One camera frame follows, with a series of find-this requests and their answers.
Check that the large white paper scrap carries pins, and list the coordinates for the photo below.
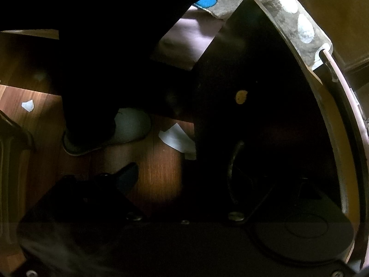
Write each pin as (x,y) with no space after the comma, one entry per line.
(176,139)

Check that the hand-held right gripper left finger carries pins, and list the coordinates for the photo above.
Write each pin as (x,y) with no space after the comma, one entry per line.
(127,176)

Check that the small white paper scrap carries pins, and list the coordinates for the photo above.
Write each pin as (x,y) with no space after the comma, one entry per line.
(28,105)

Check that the person's dark trouser leg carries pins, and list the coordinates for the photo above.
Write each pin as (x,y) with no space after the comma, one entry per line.
(101,49)

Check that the grey white slipper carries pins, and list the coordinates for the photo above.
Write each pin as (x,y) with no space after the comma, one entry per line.
(133,127)

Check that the brown wooden furniture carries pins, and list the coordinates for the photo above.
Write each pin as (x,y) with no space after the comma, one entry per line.
(340,14)

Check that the pink plastic tub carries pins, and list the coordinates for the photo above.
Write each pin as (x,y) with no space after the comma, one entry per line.
(347,98)

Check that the grey printed blanket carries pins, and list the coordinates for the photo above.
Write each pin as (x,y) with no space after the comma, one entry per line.
(288,11)

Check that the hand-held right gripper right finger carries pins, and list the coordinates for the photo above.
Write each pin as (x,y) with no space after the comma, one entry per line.
(237,176)

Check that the pink bed sheet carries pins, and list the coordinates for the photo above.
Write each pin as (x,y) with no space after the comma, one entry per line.
(187,37)

